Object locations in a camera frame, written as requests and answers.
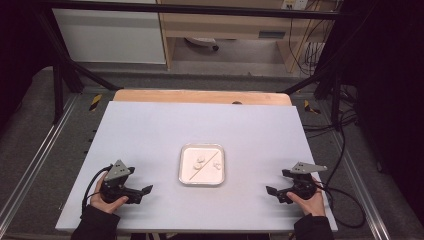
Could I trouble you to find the aluminium floor rail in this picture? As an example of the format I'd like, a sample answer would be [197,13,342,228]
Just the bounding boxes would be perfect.
[0,94,80,228]
[329,132,392,240]

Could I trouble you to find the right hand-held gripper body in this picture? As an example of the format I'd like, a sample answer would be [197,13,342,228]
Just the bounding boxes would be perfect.
[276,161,328,205]

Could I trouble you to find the white wall socket strip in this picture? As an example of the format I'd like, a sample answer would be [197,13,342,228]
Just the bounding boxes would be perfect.
[281,0,310,11]

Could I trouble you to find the light wooden desk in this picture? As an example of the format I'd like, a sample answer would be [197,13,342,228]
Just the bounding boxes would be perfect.
[156,0,338,73]

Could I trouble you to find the yellow black tape strip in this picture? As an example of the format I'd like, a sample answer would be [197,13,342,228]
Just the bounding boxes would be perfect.
[303,99,322,115]
[88,93,103,112]

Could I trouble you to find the person's left hand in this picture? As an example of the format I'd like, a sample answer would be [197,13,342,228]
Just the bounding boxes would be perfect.
[90,171,130,215]

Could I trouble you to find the person's right hand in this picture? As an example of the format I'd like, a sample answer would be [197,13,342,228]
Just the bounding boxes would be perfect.
[286,176,327,217]

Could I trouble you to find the black metal stand legs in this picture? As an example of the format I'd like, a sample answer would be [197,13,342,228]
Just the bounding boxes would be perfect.
[282,63,345,132]
[35,9,125,125]

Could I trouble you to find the black metal frame bar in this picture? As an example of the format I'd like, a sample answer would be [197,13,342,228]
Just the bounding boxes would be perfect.
[35,1,349,21]

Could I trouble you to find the white cabinet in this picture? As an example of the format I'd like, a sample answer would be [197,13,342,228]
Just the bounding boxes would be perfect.
[52,0,167,65]

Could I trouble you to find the office chair base with castor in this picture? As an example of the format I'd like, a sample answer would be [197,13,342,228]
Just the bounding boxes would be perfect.
[184,36,221,52]

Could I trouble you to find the thin wooden skewer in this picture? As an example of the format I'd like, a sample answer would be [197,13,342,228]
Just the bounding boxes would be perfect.
[188,151,220,181]

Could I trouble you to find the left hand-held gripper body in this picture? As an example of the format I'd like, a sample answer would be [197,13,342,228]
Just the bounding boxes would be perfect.
[99,159,143,205]

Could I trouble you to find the white square tray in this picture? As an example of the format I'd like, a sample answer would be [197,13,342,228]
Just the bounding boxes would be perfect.
[177,143,226,187]

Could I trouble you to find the hand-held gripper black cable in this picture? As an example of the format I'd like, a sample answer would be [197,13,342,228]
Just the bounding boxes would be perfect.
[80,164,114,218]
[314,181,367,230]

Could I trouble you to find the wooden table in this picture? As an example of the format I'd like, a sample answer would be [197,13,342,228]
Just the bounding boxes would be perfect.
[112,88,293,107]

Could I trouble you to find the black floor cables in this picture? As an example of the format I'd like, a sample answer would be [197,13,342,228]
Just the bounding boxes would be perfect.
[302,84,359,188]

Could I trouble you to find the right hand-held gripper black cable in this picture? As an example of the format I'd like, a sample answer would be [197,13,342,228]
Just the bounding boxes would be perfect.
[314,181,367,230]

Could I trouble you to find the white board sheet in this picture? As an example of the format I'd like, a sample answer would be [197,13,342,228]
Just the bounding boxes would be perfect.
[55,100,339,233]

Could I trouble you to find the left hand-held gripper black cable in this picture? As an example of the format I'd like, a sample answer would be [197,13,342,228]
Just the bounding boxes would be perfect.
[80,164,114,218]

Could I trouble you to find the hanging black cables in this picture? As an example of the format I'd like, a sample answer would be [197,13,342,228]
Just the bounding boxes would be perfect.
[287,0,344,77]

